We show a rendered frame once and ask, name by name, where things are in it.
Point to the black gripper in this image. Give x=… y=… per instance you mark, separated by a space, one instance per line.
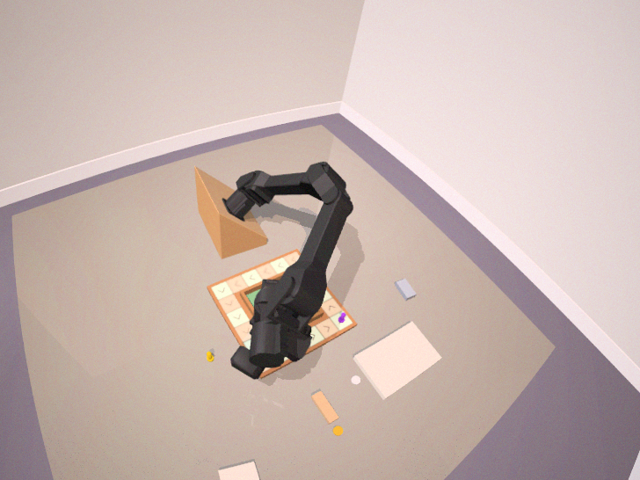
x=240 y=359

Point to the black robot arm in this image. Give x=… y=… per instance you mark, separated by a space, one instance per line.
x=301 y=288

